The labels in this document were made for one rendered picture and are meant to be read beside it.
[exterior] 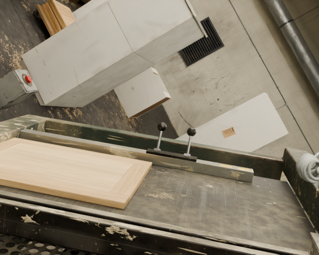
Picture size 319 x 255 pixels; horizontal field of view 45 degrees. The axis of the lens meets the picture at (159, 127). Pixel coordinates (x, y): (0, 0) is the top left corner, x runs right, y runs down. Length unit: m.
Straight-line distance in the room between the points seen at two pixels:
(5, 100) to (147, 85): 4.60
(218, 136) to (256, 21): 5.08
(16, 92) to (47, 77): 2.12
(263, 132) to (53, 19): 2.96
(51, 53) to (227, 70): 6.05
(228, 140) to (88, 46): 2.15
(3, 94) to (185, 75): 7.84
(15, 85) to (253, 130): 3.55
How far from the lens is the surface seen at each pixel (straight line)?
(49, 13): 5.22
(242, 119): 4.92
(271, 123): 4.92
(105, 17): 3.81
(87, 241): 0.85
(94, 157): 1.47
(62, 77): 3.90
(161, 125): 1.54
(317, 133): 9.43
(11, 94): 1.88
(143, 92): 6.34
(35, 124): 1.79
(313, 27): 9.63
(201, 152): 1.73
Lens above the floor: 1.74
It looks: 12 degrees down
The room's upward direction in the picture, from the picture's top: 62 degrees clockwise
